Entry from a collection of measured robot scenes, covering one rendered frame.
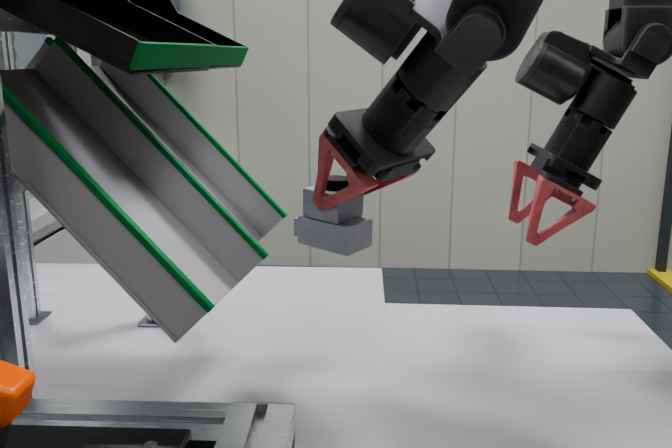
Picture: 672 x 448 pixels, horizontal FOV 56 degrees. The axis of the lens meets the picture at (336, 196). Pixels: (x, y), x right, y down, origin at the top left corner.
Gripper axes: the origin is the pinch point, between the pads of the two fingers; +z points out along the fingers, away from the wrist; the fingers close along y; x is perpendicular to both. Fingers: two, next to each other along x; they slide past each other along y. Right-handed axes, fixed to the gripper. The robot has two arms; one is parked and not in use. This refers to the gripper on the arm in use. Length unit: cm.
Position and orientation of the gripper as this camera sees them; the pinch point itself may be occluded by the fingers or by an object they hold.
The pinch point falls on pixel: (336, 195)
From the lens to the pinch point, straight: 62.9
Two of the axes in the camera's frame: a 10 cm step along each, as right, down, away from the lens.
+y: -6.1, 1.9, -7.7
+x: 5.9, 7.5, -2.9
